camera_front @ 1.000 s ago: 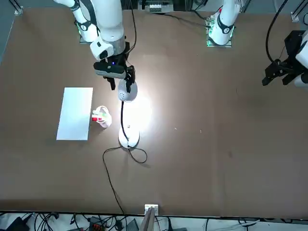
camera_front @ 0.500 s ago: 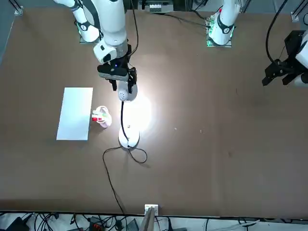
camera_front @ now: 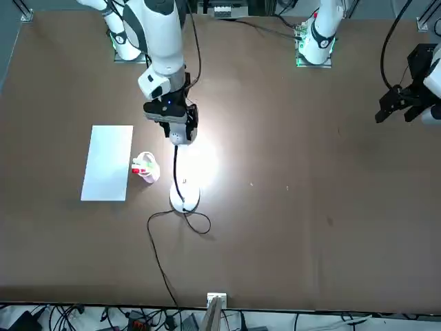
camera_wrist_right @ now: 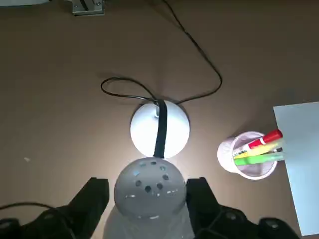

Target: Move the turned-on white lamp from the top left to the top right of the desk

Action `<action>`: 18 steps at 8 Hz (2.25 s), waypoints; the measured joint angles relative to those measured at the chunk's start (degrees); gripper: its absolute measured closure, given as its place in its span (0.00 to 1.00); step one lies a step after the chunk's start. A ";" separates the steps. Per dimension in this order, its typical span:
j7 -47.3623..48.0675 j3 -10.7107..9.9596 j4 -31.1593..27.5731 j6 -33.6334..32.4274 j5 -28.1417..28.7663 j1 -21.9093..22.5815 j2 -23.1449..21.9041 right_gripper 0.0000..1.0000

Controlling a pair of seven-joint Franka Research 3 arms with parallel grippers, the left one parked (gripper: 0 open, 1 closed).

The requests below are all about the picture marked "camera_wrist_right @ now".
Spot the black lamp power cable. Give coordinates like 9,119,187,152
100,0,223,107

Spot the green highlighter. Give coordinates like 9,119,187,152
233,152,285,167

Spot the aluminium frame post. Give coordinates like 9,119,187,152
72,0,104,16

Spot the yellow highlighter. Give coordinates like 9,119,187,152
233,140,285,160

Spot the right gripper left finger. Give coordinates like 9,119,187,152
0,177,110,239

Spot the white gooseneck desk lamp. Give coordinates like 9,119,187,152
102,99,196,239

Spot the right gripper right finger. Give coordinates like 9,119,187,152
185,177,300,239

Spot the red marker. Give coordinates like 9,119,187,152
248,128,284,150

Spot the white paper sheet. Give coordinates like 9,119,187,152
273,101,319,237

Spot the clear plastic pen cup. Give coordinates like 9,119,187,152
216,131,279,180

